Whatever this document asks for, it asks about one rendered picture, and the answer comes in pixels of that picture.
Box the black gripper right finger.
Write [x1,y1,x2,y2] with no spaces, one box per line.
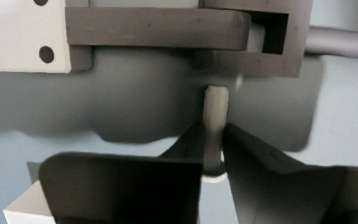
[222,122,358,224]

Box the grey clevis fork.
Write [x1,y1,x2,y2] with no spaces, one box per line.
[194,0,358,78]

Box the dark grey rectangular bar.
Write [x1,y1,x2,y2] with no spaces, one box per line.
[64,7,251,51]

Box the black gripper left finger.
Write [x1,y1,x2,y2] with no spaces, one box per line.
[38,121,206,224]

